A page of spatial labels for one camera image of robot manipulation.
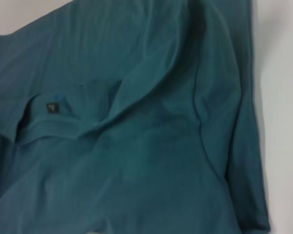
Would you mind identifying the teal FREE print t-shirt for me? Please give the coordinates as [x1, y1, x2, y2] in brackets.
[0, 0, 272, 234]

